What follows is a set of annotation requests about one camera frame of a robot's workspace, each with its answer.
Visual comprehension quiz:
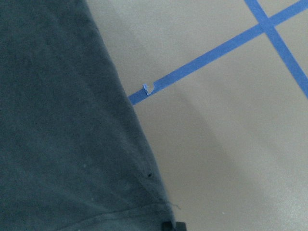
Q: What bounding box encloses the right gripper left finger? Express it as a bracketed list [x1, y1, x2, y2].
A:
[161, 221, 172, 231]

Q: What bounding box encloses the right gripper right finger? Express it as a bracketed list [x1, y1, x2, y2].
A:
[175, 222, 187, 231]

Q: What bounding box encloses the black graphic t-shirt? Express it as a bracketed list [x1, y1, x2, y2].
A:
[0, 0, 176, 231]

